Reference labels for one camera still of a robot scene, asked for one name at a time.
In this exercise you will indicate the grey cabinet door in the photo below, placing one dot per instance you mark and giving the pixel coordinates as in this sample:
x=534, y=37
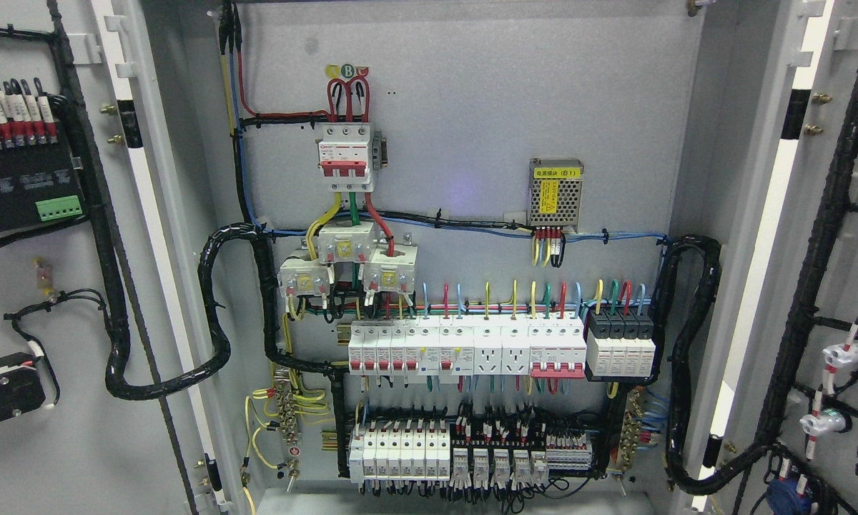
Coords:
x=94, y=453
x=815, y=286

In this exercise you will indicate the grey electrical cabinet body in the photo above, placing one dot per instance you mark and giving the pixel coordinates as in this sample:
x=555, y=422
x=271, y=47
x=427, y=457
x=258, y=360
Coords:
x=675, y=118

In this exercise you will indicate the white current transformer group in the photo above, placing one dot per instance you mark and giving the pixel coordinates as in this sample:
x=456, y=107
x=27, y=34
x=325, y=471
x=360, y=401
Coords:
x=348, y=251

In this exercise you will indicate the white socket breaker row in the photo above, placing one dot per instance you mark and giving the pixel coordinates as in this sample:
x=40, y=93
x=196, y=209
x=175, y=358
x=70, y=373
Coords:
x=451, y=348

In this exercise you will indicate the red main circuit breaker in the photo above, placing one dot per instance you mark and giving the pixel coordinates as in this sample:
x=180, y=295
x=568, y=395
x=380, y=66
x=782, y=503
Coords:
x=346, y=159

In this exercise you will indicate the metal mesh power supply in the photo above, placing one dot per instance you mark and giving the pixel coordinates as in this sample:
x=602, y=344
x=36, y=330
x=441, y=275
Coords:
x=555, y=192

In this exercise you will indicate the brass left ground bar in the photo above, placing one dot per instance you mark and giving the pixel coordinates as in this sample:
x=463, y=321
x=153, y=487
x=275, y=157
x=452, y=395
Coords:
x=286, y=416

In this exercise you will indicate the brass ground bar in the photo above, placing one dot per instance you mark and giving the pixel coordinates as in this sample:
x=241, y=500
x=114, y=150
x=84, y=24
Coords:
x=630, y=430
x=286, y=416

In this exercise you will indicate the black surge protector block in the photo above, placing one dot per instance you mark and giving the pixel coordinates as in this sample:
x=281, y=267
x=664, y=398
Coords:
x=619, y=347

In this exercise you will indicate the lower relay terminal row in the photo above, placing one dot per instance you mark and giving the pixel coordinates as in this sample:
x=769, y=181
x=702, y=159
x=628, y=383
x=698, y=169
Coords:
x=471, y=455

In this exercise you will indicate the brass right ground bar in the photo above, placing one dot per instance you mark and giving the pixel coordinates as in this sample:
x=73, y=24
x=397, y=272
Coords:
x=630, y=430

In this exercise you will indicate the black digital power meter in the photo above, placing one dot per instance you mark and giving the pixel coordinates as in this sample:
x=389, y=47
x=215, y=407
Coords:
x=38, y=184

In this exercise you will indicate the white rotary selector switch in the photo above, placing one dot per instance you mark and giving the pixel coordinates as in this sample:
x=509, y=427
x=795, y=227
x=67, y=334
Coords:
x=21, y=389

